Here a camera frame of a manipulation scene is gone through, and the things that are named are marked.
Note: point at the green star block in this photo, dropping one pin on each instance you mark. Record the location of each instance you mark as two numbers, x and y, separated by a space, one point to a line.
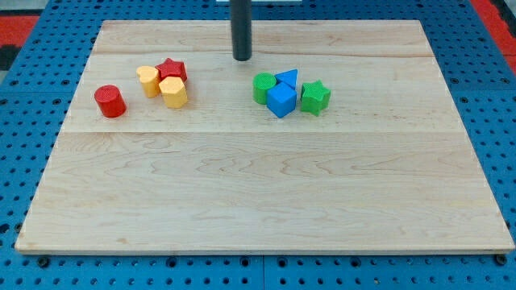
315 97

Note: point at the red star block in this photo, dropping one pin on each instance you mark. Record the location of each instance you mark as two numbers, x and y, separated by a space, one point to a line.
172 68

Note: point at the blue cube block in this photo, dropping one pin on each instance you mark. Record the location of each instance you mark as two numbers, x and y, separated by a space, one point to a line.
281 100

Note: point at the green cylinder block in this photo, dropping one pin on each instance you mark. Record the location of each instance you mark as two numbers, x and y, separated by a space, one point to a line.
262 83

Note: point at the blue triangle block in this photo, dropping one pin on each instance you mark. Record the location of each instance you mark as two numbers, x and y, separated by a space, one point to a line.
289 78

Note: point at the light wooden board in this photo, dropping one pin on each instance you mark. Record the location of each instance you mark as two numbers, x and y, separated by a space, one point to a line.
386 169

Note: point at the yellow hexagon block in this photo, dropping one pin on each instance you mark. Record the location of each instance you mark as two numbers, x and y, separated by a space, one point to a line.
173 92

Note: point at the yellow heart block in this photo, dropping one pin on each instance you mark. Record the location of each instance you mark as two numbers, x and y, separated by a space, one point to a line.
149 79

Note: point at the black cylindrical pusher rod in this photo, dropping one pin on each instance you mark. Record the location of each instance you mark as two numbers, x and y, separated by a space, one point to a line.
241 29

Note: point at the red cylinder block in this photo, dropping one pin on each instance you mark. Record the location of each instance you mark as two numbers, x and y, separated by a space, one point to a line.
110 101

